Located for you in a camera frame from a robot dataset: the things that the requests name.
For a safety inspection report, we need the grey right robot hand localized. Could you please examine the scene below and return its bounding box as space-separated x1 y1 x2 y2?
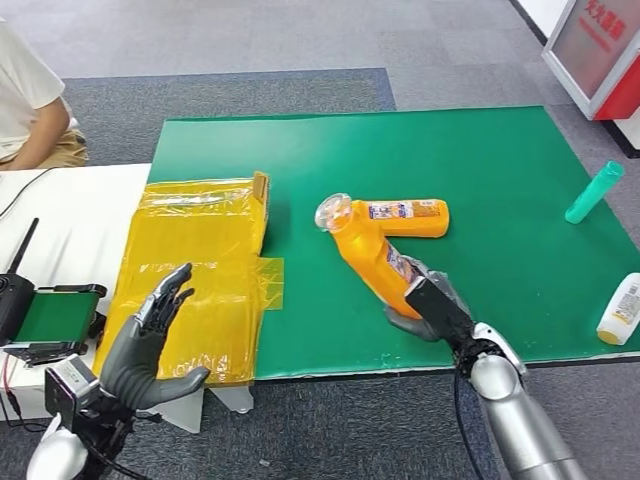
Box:
385 256 475 343

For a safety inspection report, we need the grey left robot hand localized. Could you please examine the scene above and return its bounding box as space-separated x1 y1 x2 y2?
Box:
99 262 211 412

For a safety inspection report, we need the orange bottle with label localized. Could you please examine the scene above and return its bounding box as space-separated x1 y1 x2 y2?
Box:
315 193 432 321
367 199 450 240

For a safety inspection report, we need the white bottle yellow cap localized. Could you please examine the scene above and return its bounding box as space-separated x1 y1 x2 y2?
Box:
596 272 640 348

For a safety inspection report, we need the teal plastic bottle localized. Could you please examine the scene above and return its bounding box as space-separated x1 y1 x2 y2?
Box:
565 160 626 225

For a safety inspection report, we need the small green belt conveyor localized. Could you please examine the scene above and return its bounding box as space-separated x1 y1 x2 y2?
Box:
12 283 108 347

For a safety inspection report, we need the white table foot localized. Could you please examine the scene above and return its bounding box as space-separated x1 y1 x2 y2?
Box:
208 385 254 416

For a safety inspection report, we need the black radio with antenna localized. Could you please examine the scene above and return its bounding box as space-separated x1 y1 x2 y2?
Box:
0 217 40 346

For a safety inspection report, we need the yellow taped cardboard box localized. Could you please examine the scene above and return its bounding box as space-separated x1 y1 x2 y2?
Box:
92 170 285 388

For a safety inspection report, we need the green table mat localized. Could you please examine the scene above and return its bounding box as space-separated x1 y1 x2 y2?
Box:
147 105 640 382

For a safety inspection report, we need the person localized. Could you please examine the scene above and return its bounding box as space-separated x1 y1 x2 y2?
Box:
0 18 90 172

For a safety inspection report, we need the red white display stand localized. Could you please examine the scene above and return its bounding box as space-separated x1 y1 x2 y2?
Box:
541 0 640 122

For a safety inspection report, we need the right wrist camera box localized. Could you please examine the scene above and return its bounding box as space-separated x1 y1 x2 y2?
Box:
405 274 476 352

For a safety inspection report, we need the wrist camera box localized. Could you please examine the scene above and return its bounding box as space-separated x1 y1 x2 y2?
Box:
405 274 476 352
45 354 101 432

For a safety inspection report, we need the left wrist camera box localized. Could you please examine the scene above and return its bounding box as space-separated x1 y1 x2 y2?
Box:
45 354 101 432

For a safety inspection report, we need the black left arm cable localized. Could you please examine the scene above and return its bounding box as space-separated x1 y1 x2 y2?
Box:
79 433 138 480

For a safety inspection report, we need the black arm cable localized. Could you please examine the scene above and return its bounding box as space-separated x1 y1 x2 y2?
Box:
79 433 138 480
453 369 486 480

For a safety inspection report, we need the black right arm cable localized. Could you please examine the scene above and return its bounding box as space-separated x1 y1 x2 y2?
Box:
453 369 486 480

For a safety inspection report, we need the thin black table cable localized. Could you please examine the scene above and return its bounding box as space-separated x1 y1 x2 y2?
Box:
0 167 54 220

